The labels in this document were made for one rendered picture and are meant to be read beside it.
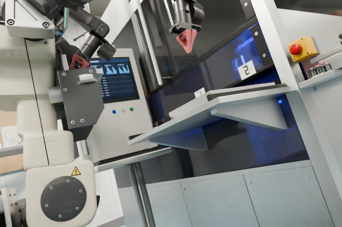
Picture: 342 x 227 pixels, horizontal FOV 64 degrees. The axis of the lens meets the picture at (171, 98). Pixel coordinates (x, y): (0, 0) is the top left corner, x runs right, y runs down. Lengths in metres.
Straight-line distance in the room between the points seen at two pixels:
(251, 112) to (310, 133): 0.23
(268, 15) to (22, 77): 0.91
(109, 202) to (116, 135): 2.72
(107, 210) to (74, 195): 3.61
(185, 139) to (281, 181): 0.49
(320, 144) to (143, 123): 1.08
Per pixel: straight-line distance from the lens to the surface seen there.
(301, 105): 1.13
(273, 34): 1.19
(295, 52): 1.09
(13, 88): 0.83
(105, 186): 4.35
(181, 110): 1.01
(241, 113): 1.00
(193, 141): 1.47
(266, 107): 1.12
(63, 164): 0.76
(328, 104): 1.27
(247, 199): 1.43
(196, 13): 1.08
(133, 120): 1.79
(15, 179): 4.04
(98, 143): 1.68
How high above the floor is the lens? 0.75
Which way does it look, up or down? 12 degrees up
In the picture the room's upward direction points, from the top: 16 degrees counter-clockwise
